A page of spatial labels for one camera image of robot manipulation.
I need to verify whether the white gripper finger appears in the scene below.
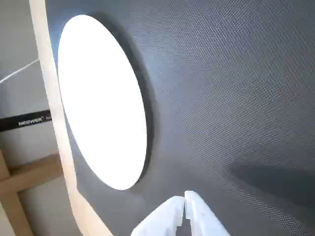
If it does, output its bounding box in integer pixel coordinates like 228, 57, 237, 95
184, 190, 231, 236
130, 195, 185, 236

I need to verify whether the grey textured mat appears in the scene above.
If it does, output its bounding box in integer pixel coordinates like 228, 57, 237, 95
45, 0, 315, 236

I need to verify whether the white paper plate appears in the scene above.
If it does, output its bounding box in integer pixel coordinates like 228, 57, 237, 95
57, 14, 148, 191

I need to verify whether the black Neewer stand bar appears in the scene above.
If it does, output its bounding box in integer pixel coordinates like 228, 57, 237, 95
0, 114, 53, 132

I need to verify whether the light wooden frame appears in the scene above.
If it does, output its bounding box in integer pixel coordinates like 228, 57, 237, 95
0, 149, 66, 236

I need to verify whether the white cable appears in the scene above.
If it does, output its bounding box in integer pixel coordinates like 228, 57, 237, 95
0, 58, 40, 84

